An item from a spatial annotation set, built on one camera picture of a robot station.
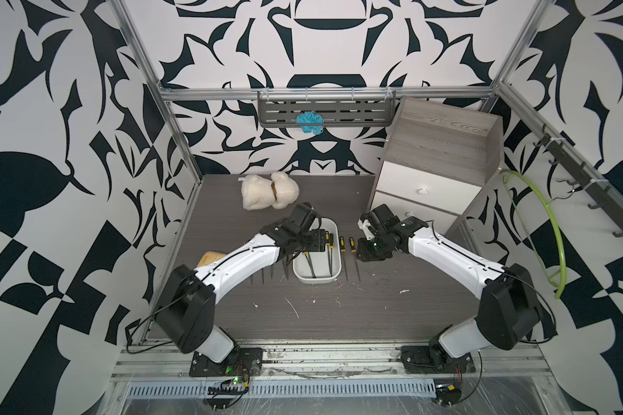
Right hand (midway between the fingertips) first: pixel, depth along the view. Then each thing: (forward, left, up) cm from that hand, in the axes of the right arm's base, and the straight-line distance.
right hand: (358, 251), depth 85 cm
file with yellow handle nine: (-17, +25, +24) cm, 39 cm away
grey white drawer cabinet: (+19, -23, +20) cm, 36 cm away
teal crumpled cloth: (+39, +15, +25) cm, 48 cm away
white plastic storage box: (-1, +12, -10) cm, 16 cm away
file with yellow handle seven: (+6, +4, -10) cm, 12 cm away
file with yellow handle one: (+1, +16, -10) cm, 19 cm away
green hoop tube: (-18, -47, +11) cm, 51 cm away
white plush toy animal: (+24, +35, +2) cm, 42 cm away
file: (-3, +29, -10) cm, 31 cm away
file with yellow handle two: (+9, +8, -10) cm, 16 cm away
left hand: (+4, +13, +3) cm, 14 cm away
